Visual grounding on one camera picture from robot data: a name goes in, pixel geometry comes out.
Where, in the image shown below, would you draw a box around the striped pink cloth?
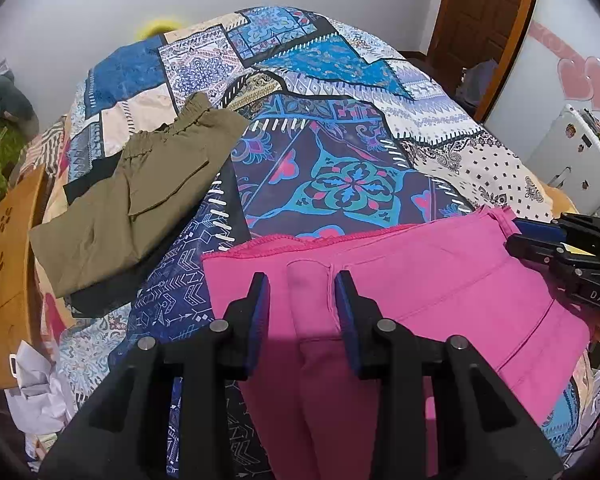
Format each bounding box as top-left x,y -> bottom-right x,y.
7,115 -> 76,191

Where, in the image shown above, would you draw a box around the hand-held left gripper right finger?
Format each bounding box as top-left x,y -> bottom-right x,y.
334,270 -> 563,480

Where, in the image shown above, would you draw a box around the white crumpled plastic bag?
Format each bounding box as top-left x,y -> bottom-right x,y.
5,340 -> 78,461

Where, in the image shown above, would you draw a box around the grey cloth bundle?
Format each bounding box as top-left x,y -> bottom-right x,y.
455,59 -> 501,108

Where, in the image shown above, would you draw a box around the yellow bedsheet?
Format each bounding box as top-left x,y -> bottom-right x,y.
542,177 -> 578,216

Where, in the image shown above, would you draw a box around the olive green pants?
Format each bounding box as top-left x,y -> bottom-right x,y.
29,91 -> 251,298

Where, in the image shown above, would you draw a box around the black cloth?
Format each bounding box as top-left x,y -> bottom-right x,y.
70,255 -> 153,319

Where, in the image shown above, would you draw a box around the white plastic drawer unit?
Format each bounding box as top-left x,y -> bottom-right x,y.
525,104 -> 600,218

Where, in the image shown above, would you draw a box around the blue patchwork printed blanket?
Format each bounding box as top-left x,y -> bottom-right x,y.
35,6 -> 581,480

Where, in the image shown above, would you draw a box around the grey plush toy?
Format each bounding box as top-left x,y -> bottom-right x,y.
0,76 -> 40,133

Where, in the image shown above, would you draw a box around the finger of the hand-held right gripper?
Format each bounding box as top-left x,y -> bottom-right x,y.
513,212 -> 600,252
505,233 -> 600,282

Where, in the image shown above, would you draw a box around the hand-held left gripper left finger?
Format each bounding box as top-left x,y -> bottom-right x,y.
40,271 -> 272,480

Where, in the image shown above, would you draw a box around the pink pants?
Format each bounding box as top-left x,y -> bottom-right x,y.
201,207 -> 593,480

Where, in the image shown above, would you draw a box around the wooden door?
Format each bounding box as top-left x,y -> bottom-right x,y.
427,0 -> 543,121

